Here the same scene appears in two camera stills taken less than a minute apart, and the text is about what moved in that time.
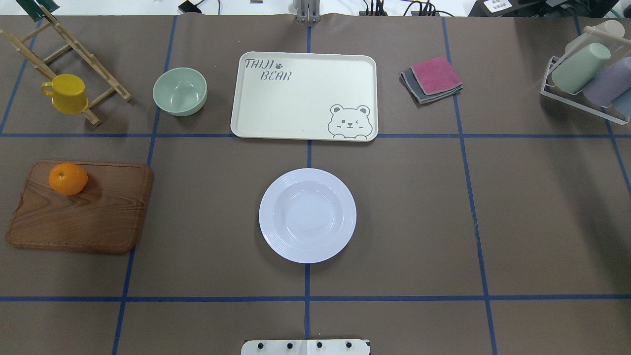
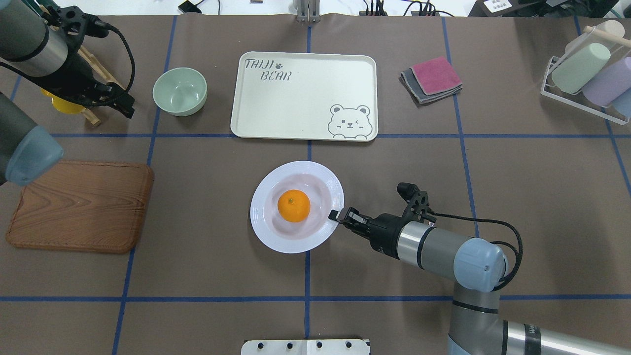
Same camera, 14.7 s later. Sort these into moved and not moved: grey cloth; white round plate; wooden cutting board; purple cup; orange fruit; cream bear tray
Moved: white round plate; orange fruit
Not moved: cream bear tray; purple cup; grey cloth; wooden cutting board
